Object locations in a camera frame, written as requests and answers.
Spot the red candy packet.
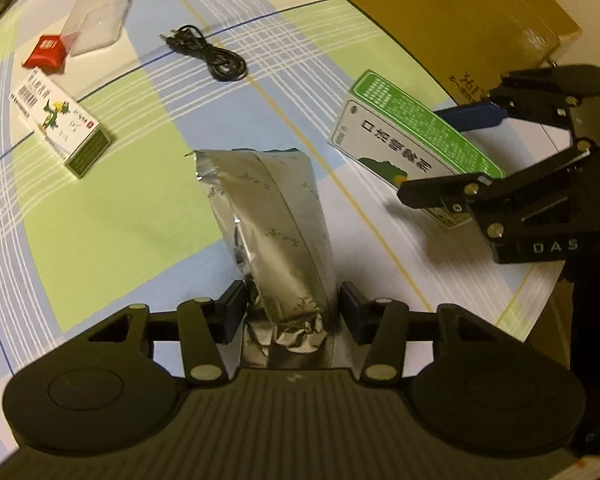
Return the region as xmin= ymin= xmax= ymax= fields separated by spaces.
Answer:
xmin=21 ymin=35 xmax=73 ymax=72

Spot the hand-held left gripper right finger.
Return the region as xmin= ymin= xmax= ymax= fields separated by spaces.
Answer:
xmin=340 ymin=281 xmax=526 ymax=386

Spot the green and white carton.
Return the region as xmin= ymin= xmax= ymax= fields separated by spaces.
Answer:
xmin=328 ymin=69 xmax=505 ymax=231

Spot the white box with dragon print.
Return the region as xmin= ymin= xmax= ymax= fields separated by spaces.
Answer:
xmin=10 ymin=71 xmax=113 ymax=178

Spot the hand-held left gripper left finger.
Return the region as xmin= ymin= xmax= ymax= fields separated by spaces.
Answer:
xmin=87 ymin=280 xmax=251 ymax=386

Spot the black cable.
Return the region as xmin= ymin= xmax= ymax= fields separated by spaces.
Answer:
xmin=159 ymin=24 xmax=248 ymax=82

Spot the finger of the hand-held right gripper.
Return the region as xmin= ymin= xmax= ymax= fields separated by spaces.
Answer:
xmin=437 ymin=64 xmax=600 ymax=131
xmin=397 ymin=140 xmax=593 ymax=213

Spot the clear plastic container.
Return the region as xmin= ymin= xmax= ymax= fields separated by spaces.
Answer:
xmin=60 ymin=0 xmax=133 ymax=58

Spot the large cardboard box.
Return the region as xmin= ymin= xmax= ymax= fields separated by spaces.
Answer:
xmin=292 ymin=0 xmax=583 ymax=106

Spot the silver foil bag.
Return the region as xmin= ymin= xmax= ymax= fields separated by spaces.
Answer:
xmin=184 ymin=147 xmax=341 ymax=368

